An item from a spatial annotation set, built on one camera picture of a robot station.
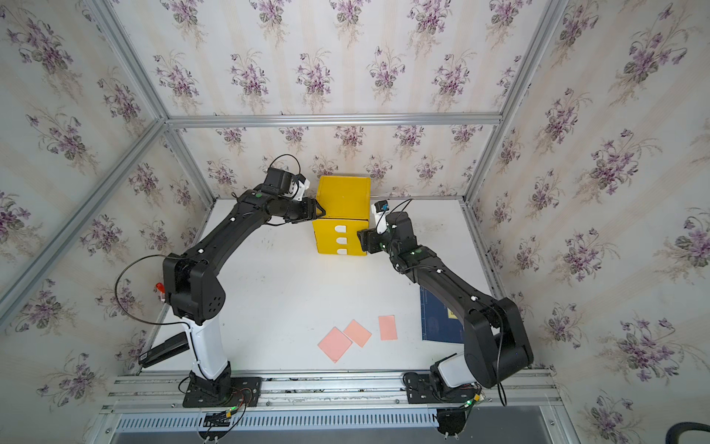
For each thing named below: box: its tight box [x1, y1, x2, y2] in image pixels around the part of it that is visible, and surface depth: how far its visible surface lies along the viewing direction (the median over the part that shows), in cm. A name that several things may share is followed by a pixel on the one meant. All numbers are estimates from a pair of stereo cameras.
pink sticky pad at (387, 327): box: [378, 314, 398, 342], surface depth 88 cm
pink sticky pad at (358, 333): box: [342, 319, 373, 348], surface depth 86 cm
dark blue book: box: [419, 285, 465, 344], surface depth 87 cm
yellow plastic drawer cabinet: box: [312, 175, 371, 257], surface depth 90 cm
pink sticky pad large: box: [317, 326, 354, 364], surface depth 84 cm
